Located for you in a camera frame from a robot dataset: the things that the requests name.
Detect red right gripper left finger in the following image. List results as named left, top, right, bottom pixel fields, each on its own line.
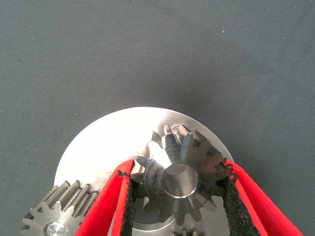
left=74, top=159, right=136, bottom=236

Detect small steel gear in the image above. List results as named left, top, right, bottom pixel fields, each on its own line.
left=21, top=180, right=99, bottom=236
left=173, top=228, right=200, bottom=236
left=129, top=124, right=226, bottom=226

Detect dark grey table cloth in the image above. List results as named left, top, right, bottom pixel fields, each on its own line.
left=0, top=0, right=315, bottom=236

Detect round metal plate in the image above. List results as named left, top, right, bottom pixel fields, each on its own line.
left=53, top=106, right=234, bottom=236

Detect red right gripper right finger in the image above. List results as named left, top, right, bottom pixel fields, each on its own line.
left=218, top=159, right=305, bottom=236

